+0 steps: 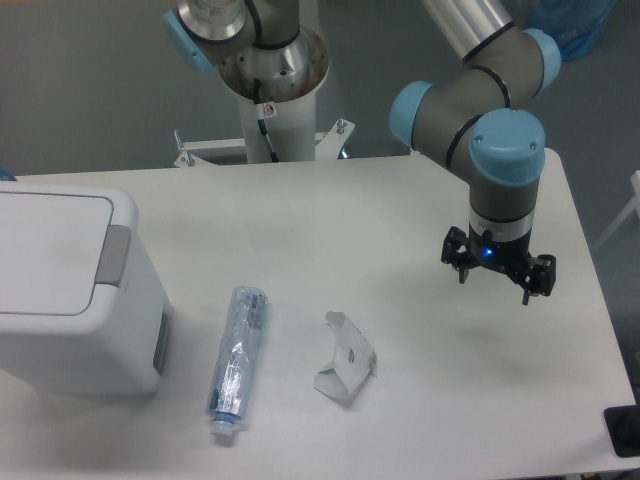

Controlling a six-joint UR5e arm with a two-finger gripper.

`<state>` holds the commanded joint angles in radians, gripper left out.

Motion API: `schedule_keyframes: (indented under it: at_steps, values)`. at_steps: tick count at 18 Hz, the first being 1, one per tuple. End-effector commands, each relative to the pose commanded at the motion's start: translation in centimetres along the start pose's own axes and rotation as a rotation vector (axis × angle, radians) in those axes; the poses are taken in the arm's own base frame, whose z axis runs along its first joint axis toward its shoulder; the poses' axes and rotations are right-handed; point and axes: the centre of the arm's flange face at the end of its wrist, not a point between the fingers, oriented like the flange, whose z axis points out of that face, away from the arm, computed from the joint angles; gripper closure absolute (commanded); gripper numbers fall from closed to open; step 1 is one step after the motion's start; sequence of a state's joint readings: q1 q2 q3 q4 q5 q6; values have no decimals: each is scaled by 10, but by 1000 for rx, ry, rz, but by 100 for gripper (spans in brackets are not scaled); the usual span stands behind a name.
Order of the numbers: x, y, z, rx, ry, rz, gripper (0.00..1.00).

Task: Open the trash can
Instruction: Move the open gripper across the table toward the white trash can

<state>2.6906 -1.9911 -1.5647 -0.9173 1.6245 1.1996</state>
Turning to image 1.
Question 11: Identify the crumpled white paper carton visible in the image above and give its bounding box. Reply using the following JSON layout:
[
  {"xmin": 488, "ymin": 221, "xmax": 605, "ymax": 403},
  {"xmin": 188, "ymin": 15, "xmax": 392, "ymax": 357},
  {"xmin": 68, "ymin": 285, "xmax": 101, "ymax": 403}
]
[{"xmin": 313, "ymin": 311, "xmax": 377, "ymax": 401}]

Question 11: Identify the white frame at right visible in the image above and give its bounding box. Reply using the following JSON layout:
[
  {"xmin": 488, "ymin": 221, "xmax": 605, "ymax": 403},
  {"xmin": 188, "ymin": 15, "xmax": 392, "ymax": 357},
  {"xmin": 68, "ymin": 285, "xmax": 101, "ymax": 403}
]
[{"xmin": 593, "ymin": 170, "xmax": 639, "ymax": 252}]

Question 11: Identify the crushed clear plastic bottle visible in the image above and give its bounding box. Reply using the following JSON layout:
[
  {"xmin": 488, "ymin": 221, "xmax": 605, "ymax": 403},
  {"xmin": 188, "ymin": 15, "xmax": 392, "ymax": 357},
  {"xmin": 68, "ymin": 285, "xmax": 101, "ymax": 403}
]
[{"xmin": 206, "ymin": 286, "xmax": 268, "ymax": 446}]

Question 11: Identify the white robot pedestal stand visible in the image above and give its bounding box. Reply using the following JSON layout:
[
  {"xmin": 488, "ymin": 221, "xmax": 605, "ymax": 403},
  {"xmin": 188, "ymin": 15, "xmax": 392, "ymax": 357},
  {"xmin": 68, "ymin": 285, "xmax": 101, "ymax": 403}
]
[{"xmin": 172, "ymin": 24, "xmax": 356, "ymax": 169}]

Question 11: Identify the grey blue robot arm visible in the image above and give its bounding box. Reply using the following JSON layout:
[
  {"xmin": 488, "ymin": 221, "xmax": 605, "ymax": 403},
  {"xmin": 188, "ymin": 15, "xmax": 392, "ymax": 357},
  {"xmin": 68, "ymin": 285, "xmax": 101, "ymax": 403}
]
[{"xmin": 163, "ymin": 1, "xmax": 561, "ymax": 298}]

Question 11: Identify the white push-lid trash can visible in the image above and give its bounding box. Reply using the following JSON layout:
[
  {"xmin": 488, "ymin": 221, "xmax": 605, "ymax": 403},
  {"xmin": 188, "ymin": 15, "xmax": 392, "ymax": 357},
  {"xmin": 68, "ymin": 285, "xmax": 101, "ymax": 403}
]
[{"xmin": 1, "ymin": 181, "xmax": 172, "ymax": 395}]

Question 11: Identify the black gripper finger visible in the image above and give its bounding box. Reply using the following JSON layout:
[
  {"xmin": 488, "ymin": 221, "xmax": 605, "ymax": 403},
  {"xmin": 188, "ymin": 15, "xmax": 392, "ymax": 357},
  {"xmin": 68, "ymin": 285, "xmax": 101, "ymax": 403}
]
[
  {"xmin": 441, "ymin": 226, "xmax": 474, "ymax": 284},
  {"xmin": 518, "ymin": 254, "xmax": 557, "ymax": 306}
]

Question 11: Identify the black device at table edge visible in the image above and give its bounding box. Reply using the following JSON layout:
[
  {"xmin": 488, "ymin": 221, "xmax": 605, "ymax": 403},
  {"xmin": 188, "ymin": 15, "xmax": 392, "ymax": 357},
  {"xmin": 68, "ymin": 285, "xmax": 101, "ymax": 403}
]
[{"xmin": 604, "ymin": 405, "xmax": 639, "ymax": 458}]

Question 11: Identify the blue water jug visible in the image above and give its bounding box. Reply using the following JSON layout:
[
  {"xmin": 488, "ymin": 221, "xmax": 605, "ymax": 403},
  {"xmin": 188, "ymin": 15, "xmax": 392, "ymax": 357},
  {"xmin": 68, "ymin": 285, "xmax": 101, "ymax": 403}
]
[{"xmin": 525, "ymin": 0, "xmax": 616, "ymax": 62}]

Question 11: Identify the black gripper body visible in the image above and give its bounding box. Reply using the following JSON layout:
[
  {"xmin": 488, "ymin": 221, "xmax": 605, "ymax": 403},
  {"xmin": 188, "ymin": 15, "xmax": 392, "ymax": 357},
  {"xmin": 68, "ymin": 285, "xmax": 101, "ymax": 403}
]
[{"xmin": 464, "ymin": 224, "xmax": 531, "ymax": 280}]

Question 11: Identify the blue object at left edge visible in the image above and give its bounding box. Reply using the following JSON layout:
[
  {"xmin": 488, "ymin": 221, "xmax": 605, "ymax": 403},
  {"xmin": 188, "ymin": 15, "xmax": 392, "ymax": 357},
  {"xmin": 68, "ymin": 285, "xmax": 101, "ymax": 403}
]
[{"xmin": 0, "ymin": 168, "xmax": 16, "ymax": 181}]

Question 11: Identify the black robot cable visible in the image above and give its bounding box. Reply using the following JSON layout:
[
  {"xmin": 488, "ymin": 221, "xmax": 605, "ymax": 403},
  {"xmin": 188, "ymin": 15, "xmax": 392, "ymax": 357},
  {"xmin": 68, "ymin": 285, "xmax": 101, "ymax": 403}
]
[{"xmin": 252, "ymin": 77, "xmax": 280, "ymax": 164}]

